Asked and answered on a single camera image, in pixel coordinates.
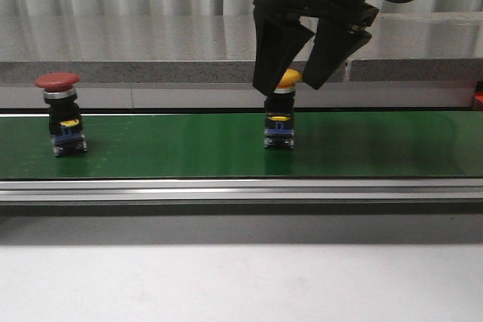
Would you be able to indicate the grey stone counter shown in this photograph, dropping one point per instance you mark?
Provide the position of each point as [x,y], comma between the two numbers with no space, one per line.
[206,62]

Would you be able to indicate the aluminium conveyor frame rail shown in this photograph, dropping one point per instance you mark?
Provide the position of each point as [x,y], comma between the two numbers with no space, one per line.
[164,192]

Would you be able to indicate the yellow mushroom push button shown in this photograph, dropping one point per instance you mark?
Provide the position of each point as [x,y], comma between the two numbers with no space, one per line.
[279,112]

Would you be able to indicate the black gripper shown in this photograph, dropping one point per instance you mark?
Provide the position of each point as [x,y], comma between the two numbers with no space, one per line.
[280,37]

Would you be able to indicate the red mushroom push button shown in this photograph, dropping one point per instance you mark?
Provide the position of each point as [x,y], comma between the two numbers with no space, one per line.
[65,119]

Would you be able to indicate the green conveyor belt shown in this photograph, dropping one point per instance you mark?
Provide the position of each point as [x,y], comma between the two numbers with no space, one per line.
[327,144]

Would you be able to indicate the red plate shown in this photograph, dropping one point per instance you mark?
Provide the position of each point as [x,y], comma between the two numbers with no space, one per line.
[478,101]

